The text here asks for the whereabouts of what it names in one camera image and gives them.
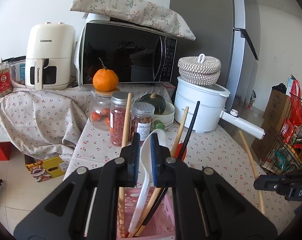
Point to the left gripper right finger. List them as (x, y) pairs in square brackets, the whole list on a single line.
[(161, 174)]

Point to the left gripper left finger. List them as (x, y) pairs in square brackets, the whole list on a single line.
[(130, 170)]

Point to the white plastic spoon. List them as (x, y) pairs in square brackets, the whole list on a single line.
[(145, 167)]

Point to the long wooden chopstick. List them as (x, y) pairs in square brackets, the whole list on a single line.
[(121, 194)]

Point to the wooden chopstick on table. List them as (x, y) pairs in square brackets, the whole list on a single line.
[(156, 194)]

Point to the green jade ornament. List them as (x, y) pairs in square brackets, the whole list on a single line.
[(158, 124)]

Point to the stacked white plates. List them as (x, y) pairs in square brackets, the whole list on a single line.
[(166, 117)]

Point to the labelled snack jar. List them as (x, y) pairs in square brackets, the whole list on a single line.
[(141, 119)]

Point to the glass jar with tomatoes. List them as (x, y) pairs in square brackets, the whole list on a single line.
[(99, 109)]

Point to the dark green squash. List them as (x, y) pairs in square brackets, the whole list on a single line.
[(156, 100)]

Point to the goji berry jar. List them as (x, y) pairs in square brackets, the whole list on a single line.
[(117, 116)]

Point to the white electric cooking pot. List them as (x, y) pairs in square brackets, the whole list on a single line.
[(208, 103)]

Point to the brown cardboard box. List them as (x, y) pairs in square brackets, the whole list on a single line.
[(274, 115)]

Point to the yellow printed cardboard box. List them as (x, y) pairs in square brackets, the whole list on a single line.
[(42, 170)]

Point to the cherry print tablecloth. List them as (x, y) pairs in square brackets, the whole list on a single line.
[(53, 123)]

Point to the orange tangerine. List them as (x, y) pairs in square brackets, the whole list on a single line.
[(105, 80)]

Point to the black microwave oven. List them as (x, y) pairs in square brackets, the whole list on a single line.
[(136, 54)]

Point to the red box on floor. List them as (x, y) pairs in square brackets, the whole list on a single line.
[(5, 151)]

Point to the cream air fryer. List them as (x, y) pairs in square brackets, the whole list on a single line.
[(48, 56)]

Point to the red labelled tea jar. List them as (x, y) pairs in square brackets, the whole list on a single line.
[(5, 79)]

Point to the grey refrigerator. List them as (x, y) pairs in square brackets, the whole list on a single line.
[(230, 31)]

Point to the floral cloth cover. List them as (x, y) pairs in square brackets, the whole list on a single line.
[(140, 12)]

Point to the black wire rack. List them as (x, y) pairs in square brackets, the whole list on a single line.
[(286, 154)]

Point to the woven rope basket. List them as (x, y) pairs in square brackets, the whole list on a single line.
[(199, 70)]

